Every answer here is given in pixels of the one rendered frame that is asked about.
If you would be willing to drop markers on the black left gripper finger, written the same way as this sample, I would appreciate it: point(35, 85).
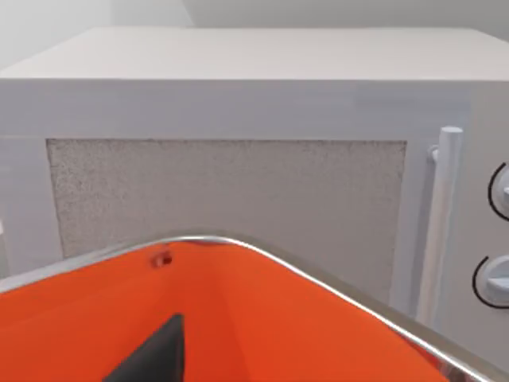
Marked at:
point(159, 354)

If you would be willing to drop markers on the orange basket with metal rim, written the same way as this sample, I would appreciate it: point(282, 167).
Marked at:
point(258, 318)

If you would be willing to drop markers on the microwave door with grey window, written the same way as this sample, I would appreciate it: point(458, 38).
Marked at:
point(226, 191)

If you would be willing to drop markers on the pale microwave oven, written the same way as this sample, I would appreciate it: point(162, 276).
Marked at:
point(254, 119)

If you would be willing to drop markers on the white microwave knob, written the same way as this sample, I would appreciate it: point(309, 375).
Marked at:
point(495, 281)
point(502, 192)

